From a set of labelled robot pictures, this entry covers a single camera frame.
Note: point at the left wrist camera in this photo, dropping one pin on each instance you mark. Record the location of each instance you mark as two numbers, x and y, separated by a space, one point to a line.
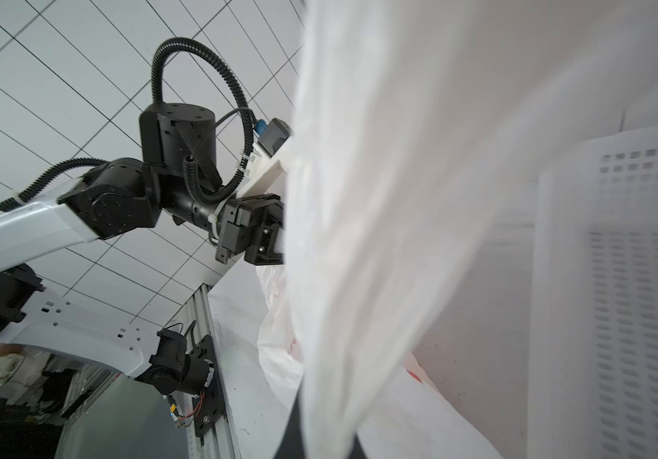
266 163

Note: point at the white perforated plastic basket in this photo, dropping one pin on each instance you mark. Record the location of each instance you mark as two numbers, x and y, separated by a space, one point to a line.
593 356

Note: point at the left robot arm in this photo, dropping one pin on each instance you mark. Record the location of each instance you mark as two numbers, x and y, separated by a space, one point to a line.
84 200

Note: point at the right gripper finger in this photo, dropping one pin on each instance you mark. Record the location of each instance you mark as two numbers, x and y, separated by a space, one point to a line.
291 445

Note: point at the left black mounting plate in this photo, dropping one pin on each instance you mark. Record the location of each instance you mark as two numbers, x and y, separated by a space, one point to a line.
205 376

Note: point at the white bag with red print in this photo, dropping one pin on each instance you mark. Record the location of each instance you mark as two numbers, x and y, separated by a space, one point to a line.
415 122

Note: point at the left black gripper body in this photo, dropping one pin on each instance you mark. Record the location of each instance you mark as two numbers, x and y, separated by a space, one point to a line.
250 226

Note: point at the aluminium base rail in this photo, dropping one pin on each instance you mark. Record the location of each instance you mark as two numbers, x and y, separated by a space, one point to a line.
193 322

